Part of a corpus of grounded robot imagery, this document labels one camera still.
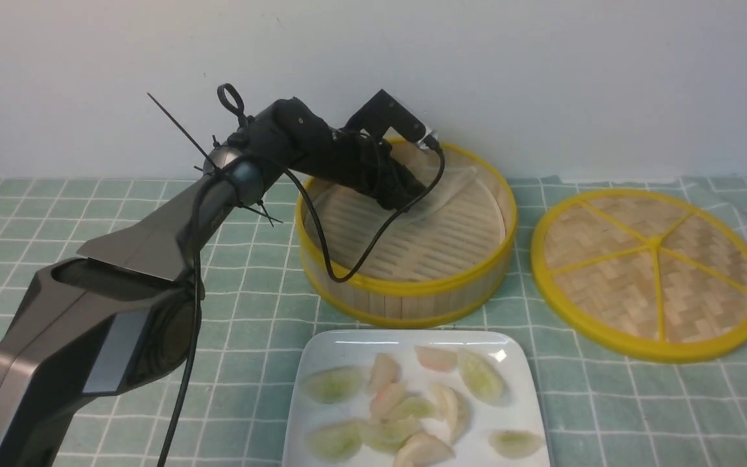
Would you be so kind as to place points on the pink dumpling plate middle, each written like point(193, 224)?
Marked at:
point(387, 400)

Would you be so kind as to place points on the green dumpling plate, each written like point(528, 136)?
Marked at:
point(335, 443)
point(480, 377)
point(388, 437)
point(515, 444)
point(335, 385)
point(418, 407)

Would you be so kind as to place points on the green dumpling plate middle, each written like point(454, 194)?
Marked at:
point(418, 407)

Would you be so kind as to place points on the white dumpling plate middle right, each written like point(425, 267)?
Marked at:
point(454, 408)

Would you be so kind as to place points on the yellow rimmed bamboo steamer basket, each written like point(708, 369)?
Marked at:
point(394, 304)

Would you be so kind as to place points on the pink dumpling plate bottom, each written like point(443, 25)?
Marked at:
point(423, 449)

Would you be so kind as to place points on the yellow rimmed bamboo steamer lid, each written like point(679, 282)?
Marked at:
point(644, 274)

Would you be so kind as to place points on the pink dumpling plate top centre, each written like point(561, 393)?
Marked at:
point(385, 370)

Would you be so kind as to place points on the green dumpling plate bottom right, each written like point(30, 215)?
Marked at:
point(515, 444)

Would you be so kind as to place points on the pink dumpling plate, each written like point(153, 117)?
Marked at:
point(387, 400)
point(423, 449)
point(436, 359)
point(385, 370)

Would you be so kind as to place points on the green dumpling plate bottom centre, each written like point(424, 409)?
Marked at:
point(388, 437)

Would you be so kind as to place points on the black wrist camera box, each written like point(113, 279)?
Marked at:
point(382, 113)

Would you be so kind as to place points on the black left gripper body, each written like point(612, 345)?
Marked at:
point(361, 163)

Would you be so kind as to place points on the black zip tie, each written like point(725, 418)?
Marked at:
point(222, 163)

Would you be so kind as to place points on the green dumpling plate bottom left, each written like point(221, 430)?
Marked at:
point(335, 443)

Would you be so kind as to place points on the white square plate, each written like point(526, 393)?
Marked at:
point(519, 410)

